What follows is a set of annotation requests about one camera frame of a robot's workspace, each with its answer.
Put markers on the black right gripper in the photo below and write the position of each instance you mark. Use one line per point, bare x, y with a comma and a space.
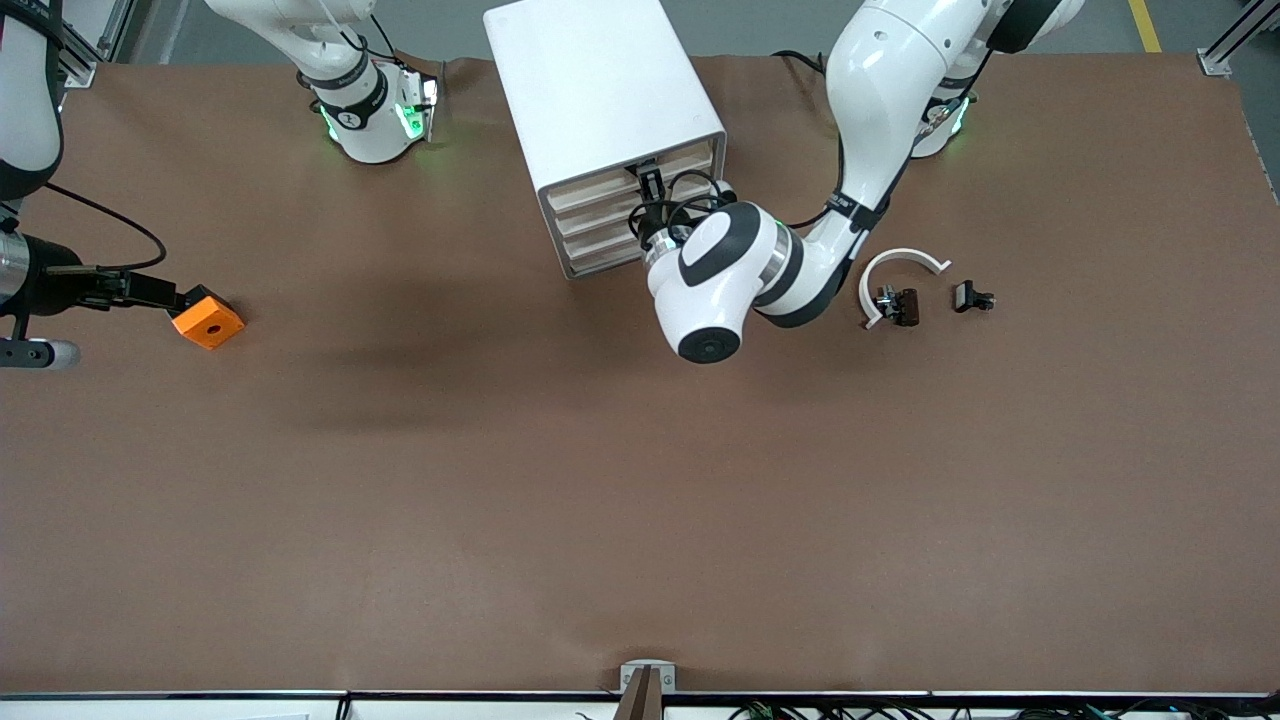
57, 283

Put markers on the brown paper table cover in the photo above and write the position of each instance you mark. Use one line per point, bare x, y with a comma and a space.
640, 480

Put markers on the white drawer cabinet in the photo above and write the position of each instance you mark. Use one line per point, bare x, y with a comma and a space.
590, 80

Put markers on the brown wedge post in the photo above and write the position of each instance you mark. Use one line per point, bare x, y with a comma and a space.
640, 700

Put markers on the plain aluminium frame post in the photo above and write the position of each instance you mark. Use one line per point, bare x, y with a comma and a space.
118, 30

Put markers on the orange box with hole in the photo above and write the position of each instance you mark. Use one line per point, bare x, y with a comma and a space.
212, 325

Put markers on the aluminium profile with foot plate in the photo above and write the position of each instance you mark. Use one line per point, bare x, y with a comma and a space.
1215, 62
82, 72

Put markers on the brown block with metal clip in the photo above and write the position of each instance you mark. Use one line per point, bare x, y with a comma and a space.
906, 308

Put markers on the grey metal bracket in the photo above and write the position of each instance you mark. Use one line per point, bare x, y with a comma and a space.
648, 666

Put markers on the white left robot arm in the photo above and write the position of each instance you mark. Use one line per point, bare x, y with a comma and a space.
880, 90

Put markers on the right base connector box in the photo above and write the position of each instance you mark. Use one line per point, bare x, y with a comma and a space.
418, 105

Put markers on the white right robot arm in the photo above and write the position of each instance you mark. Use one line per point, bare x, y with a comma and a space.
365, 120

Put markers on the small black clip part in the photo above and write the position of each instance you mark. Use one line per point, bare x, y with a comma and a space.
966, 296

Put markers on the white table edge rail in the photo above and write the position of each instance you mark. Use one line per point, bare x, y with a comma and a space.
150, 711

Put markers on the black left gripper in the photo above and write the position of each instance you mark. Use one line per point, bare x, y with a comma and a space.
654, 219

